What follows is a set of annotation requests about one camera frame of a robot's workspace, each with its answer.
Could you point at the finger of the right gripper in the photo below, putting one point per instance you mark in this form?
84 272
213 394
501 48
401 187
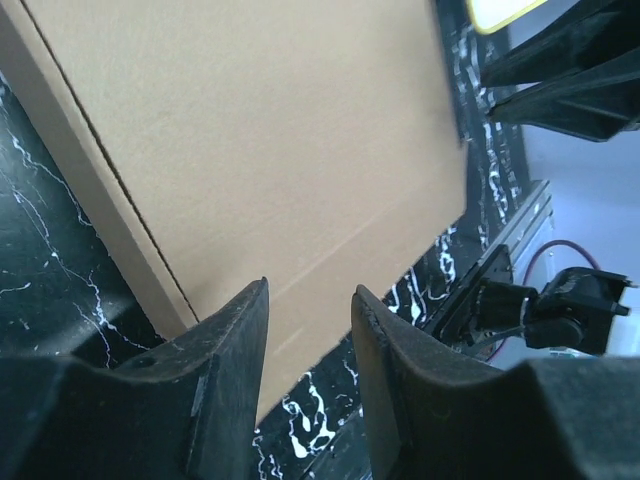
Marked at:
594 104
590 33

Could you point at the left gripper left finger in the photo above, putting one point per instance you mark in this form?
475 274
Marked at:
183 410

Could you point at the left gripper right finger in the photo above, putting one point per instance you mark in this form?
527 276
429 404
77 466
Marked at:
432 413

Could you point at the large cardboard box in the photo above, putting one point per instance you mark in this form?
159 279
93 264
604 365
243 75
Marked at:
211 143

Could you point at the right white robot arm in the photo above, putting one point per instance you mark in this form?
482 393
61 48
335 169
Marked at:
575 309

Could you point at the white board yellow rim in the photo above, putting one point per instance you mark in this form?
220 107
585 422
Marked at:
489 16

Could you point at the aluminium frame rail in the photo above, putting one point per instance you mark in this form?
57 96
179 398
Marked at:
520 231

